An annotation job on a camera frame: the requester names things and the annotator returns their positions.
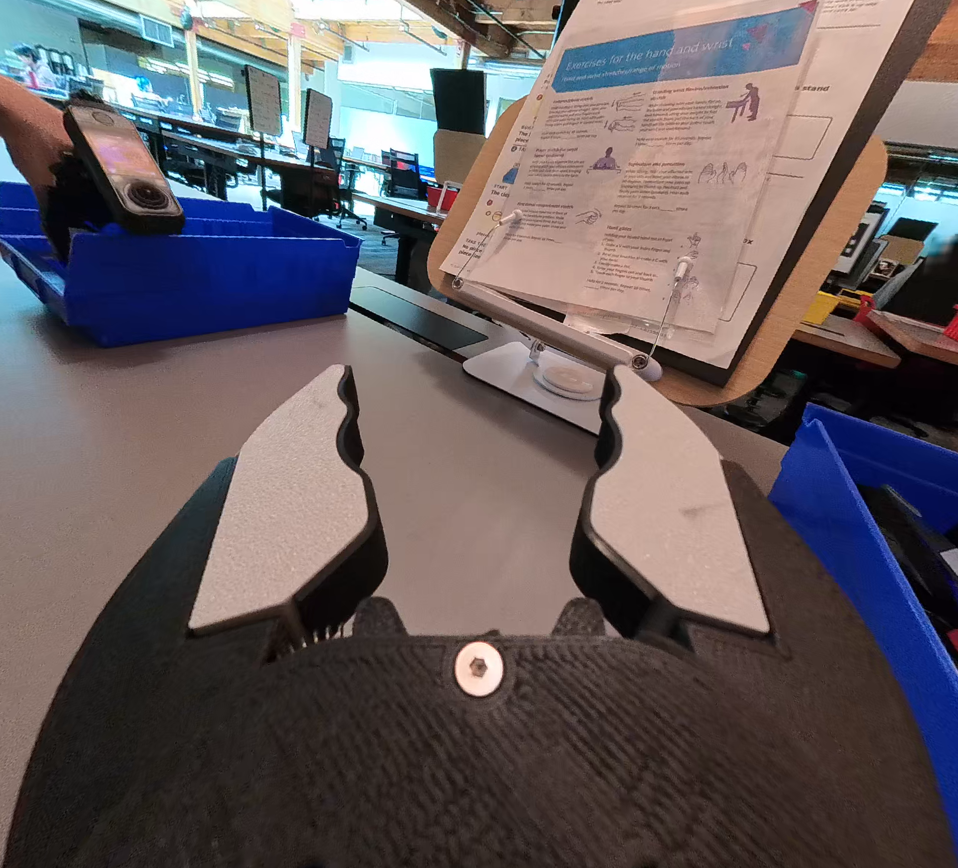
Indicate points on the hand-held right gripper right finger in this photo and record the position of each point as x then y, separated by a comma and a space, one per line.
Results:
673, 516

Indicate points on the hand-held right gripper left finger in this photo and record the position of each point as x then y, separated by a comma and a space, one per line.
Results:
292, 501

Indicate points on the blue plastic bin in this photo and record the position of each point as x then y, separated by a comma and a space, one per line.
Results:
831, 509
224, 284

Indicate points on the grey desk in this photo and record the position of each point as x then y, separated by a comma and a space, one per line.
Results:
150, 434

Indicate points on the person's left hand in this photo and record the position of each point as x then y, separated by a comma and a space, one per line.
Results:
34, 127

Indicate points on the upright panel on stand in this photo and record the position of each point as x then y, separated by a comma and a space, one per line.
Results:
318, 118
263, 101

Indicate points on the wooden document stand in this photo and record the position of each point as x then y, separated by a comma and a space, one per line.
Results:
842, 239
458, 97

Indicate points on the red plastic bin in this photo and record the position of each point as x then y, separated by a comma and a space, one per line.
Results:
441, 198

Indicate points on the exercise sheet with blue banner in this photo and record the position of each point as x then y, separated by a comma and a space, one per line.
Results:
658, 172

